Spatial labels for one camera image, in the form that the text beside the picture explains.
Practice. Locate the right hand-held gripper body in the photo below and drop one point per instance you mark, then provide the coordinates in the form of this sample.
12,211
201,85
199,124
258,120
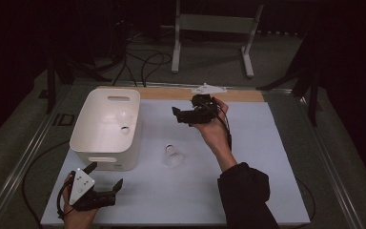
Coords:
200,114

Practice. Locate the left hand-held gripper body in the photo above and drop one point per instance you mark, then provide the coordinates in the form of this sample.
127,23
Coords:
81,186

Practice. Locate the white plastic storage bin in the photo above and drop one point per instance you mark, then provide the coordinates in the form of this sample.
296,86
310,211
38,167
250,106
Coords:
98,133

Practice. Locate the person's right hand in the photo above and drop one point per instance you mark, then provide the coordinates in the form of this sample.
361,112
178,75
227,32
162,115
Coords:
217,133

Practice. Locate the person's left hand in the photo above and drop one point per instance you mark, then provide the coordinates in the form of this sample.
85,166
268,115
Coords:
77,219

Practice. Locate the pale blue table mat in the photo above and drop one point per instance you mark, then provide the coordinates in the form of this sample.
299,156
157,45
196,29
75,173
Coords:
171,197

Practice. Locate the black metal stand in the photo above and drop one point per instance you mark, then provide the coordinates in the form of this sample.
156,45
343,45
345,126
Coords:
50,89
313,101

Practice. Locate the white metal stand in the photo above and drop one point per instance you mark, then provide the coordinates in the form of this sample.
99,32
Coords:
216,24

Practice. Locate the aluminium frame rail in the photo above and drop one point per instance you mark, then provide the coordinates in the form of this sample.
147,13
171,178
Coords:
329,159
22,162

